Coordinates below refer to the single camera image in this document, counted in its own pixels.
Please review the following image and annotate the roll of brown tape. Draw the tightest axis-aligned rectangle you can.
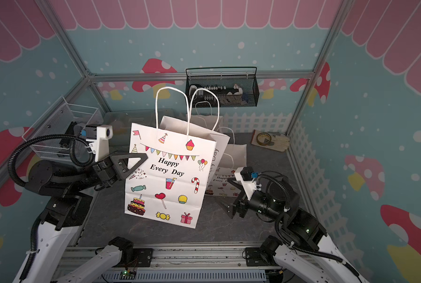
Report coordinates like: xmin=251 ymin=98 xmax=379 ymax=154
xmin=256 ymin=133 xmax=272 ymax=146

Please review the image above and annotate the black wire mesh basket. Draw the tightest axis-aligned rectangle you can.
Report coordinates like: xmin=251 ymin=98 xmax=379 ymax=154
xmin=185 ymin=67 xmax=259 ymax=108

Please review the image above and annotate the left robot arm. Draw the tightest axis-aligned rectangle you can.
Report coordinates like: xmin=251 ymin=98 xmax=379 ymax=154
xmin=7 ymin=125 xmax=148 ymax=283

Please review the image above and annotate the paper bag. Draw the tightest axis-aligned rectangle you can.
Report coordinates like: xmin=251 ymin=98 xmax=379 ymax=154
xmin=124 ymin=98 xmax=230 ymax=229
xmin=205 ymin=127 xmax=247 ymax=198
xmin=190 ymin=101 xmax=222 ymax=129

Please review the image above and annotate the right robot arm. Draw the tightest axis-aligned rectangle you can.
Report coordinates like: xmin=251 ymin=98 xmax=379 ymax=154
xmin=220 ymin=167 xmax=367 ymax=283

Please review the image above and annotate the black white device in basket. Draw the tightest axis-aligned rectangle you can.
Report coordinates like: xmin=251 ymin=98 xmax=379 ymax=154
xmin=188 ymin=85 xmax=244 ymax=104

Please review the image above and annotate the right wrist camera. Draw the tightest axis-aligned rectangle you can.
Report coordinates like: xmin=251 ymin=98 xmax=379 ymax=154
xmin=234 ymin=166 xmax=260 ymax=200

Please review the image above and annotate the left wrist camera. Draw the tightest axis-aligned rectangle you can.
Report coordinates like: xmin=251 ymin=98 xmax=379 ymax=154
xmin=82 ymin=125 xmax=113 ymax=162

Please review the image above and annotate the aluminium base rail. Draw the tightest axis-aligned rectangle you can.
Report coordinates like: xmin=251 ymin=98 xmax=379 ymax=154
xmin=49 ymin=242 xmax=349 ymax=283

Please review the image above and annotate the clear plastic storage box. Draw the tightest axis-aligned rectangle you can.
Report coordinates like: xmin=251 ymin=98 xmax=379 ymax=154
xmin=103 ymin=110 xmax=156 ymax=148

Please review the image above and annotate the white wire mesh basket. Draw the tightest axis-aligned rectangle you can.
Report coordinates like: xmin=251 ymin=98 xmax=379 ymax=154
xmin=21 ymin=96 xmax=104 ymax=163

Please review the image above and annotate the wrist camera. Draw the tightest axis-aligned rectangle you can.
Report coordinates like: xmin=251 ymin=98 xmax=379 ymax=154
xmin=234 ymin=166 xmax=260 ymax=200
xmin=82 ymin=125 xmax=113 ymax=162

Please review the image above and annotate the green circuit board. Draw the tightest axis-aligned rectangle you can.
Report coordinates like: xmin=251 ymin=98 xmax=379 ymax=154
xmin=119 ymin=270 xmax=137 ymax=280

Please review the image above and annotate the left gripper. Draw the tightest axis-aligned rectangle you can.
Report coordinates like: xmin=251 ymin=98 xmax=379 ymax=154
xmin=70 ymin=150 xmax=150 ymax=192

